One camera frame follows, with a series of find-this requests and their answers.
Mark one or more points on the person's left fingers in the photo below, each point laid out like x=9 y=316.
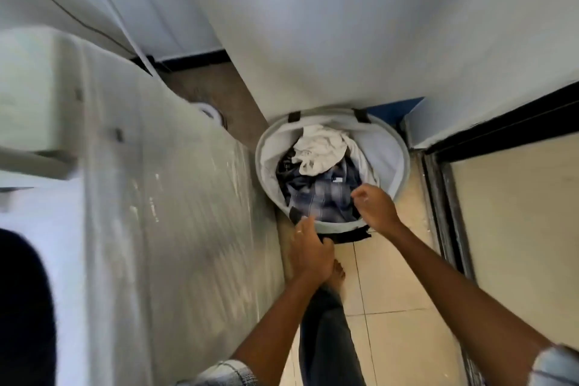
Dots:
x=302 y=228

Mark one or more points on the blue panel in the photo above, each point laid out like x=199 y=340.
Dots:
x=392 y=110

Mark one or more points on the person's bare foot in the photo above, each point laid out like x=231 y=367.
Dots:
x=337 y=279

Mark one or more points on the person's grey trouser leg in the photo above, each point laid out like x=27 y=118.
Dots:
x=328 y=345

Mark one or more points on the person's left hand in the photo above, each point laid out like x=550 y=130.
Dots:
x=313 y=254

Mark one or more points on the person's right plaid sleeve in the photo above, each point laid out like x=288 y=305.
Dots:
x=558 y=365

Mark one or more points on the white crumpled garment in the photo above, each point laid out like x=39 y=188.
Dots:
x=319 y=148

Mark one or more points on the black skirting strip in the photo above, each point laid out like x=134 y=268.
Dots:
x=194 y=61

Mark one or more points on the person's plaid sleeve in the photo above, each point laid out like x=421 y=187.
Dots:
x=558 y=365
x=221 y=374

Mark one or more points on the black door frame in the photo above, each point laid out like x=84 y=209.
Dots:
x=502 y=121

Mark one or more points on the person's right forearm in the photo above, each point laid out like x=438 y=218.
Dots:
x=466 y=299

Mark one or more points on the person's left plaid sleeve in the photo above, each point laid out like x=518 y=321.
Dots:
x=221 y=374

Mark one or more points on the black cloth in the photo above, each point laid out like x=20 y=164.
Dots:
x=350 y=236

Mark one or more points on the dark patterned garment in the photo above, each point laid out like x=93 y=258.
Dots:
x=286 y=166

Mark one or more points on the person's left forearm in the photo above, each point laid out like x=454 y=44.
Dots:
x=276 y=327

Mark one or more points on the round white laundry basket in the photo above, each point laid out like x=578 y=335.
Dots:
x=271 y=159

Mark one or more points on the person's right hand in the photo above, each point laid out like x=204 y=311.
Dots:
x=379 y=210

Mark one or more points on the person's right thumb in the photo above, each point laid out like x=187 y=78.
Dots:
x=362 y=191

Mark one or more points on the blue plaid shirt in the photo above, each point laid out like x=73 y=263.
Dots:
x=323 y=193

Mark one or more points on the white washing machine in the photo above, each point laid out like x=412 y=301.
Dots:
x=149 y=218

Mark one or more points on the dark washing machine door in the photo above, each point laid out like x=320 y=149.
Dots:
x=25 y=313

